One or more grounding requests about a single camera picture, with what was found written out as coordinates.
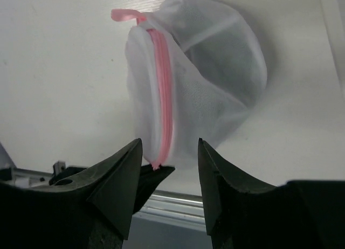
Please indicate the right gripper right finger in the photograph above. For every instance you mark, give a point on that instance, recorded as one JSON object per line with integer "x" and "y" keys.
{"x": 242, "y": 211}

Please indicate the white mesh laundry bag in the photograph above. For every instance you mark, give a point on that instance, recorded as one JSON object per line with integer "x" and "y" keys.
{"x": 195, "y": 70}

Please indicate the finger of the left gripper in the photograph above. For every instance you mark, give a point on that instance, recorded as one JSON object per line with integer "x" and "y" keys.
{"x": 149, "y": 179}

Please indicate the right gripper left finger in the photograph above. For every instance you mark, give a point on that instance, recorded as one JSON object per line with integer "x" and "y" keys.
{"x": 90, "y": 209}

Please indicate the aluminium mounting rail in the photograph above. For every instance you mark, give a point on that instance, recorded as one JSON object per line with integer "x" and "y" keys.
{"x": 125, "y": 185}

